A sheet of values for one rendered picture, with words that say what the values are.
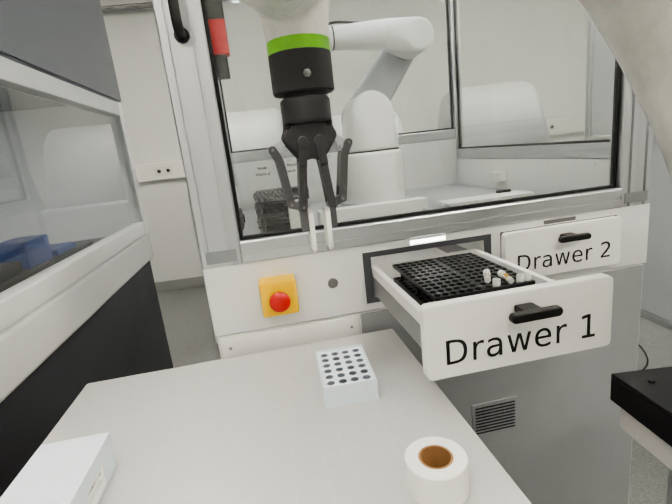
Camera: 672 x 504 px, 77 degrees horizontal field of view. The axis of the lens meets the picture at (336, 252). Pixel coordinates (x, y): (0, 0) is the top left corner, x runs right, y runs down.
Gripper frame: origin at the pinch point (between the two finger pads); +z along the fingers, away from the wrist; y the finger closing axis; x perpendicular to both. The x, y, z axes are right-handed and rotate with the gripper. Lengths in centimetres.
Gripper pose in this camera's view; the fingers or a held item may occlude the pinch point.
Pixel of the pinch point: (319, 229)
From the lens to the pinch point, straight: 68.4
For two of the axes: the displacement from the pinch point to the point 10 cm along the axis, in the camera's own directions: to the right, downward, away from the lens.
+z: 1.1, 9.7, 2.3
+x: 2.2, 2.0, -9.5
